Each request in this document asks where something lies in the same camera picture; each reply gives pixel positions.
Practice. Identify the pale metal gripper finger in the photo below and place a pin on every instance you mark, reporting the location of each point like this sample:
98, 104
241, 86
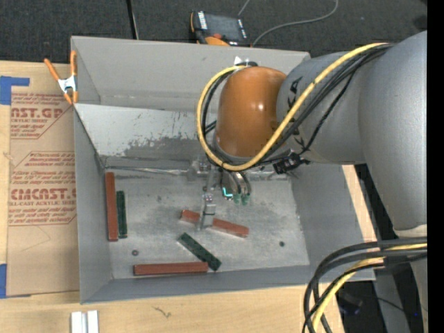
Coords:
200, 170
208, 215

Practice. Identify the red-brown flat block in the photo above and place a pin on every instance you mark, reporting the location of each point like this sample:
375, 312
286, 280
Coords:
111, 206
170, 268
230, 227

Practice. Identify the dark green flat block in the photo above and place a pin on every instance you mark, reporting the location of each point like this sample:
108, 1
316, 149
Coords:
199, 252
121, 215

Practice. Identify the grey metal bin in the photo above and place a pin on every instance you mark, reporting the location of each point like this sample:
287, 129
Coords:
156, 82

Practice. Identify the brown cardboard board, red print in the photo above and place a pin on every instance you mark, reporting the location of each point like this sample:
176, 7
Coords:
41, 248

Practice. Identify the black cylinder on white bracket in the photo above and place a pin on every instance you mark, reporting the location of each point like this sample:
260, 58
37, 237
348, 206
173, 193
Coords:
288, 163

